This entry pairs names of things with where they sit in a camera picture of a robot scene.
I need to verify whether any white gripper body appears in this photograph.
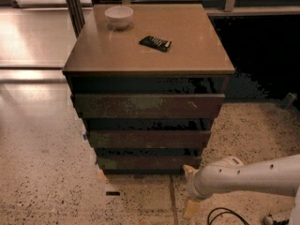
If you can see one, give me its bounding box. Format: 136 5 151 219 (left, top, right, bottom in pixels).
187 156 244 201

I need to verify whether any white bowl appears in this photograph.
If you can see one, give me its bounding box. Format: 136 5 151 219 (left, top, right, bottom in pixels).
104 6 134 29

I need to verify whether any black remote control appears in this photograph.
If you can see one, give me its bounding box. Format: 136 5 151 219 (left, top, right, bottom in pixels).
139 36 172 53

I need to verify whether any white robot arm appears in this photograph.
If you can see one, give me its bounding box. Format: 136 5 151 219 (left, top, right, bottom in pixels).
183 155 300 225

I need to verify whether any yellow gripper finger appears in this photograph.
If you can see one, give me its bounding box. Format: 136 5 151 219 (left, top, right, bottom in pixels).
183 165 197 180
183 197 200 219

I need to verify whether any grey power strip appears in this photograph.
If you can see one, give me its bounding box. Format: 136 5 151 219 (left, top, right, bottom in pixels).
262 215 290 225

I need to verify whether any drawer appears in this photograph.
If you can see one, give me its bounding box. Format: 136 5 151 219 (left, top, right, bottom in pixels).
86 130 211 148
97 156 201 171
71 94 225 119

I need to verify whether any brown drawer cabinet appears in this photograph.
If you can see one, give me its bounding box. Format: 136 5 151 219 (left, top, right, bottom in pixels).
63 5 234 173

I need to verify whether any middle drawer front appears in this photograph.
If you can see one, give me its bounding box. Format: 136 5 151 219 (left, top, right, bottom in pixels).
86 130 211 148

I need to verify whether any black cable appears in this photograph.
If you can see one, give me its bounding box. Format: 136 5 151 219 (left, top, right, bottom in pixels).
206 207 250 225

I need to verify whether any top drawer front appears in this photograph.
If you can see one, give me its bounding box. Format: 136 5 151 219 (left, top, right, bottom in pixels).
71 94 225 119

